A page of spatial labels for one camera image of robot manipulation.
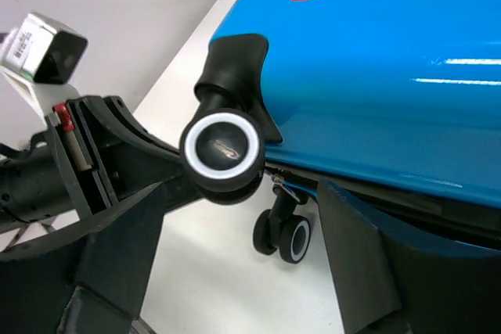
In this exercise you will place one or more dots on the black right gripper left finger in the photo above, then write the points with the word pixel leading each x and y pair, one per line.
pixel 89 277

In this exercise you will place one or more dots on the blue kids suitcase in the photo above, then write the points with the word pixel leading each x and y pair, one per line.
pixel 397 101

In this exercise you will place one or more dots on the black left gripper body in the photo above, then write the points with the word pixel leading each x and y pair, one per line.
pixel 62 168

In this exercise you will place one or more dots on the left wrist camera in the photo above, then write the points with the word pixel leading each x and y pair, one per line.
pixel 38 59

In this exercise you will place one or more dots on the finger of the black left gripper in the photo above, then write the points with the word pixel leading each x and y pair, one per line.
pixel 132 159

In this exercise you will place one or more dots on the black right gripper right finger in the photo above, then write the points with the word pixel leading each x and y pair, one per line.
pixel 391 277

